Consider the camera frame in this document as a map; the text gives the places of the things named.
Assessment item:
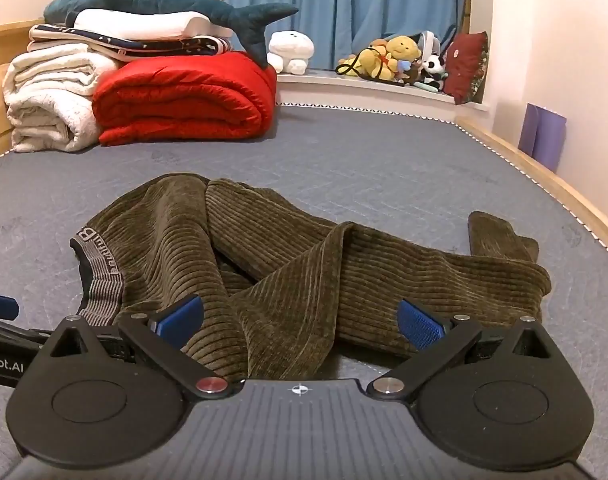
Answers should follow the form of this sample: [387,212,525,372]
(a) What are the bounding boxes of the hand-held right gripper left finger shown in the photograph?
[42,295,245,401]

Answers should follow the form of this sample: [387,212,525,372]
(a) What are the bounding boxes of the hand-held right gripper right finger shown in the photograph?
[366,299,566,401]

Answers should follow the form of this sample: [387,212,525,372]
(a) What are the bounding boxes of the olive corduroy pants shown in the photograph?
[70,174,553,382]

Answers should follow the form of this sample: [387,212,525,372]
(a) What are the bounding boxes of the grey quilted mattress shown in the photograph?
[0,102,608,480]

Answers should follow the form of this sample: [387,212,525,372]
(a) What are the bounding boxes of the white folded blanket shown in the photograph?
[4,42,120,154]

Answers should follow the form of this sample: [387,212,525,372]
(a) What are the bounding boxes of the red folded comforter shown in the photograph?
[92,52,278,147]

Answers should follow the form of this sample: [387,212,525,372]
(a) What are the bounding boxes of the purple folder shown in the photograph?
[518,103,568,172]

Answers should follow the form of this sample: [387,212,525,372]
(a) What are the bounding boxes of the white window ledge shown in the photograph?
[276,67,490,111]

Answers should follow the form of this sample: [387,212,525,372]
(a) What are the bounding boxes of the panda plush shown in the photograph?
[418,55,449,89]

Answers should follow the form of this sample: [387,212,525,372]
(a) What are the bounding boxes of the dark red cushion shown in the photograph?
[443,31,490,106]

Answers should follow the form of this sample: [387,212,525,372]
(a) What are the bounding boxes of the navy patterned folded blanket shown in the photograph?
[28,24,233,62]

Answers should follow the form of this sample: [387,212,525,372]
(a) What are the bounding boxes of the yellow bear plush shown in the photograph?
[336,35,425,81]

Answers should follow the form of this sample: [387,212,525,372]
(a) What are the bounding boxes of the white round plush toy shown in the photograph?
[267,31,315,75]

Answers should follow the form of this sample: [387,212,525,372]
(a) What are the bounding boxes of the white pillow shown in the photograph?
[74,9,235,41]

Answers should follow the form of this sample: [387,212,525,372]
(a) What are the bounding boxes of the blue curtain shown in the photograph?
[224,0,473,72]

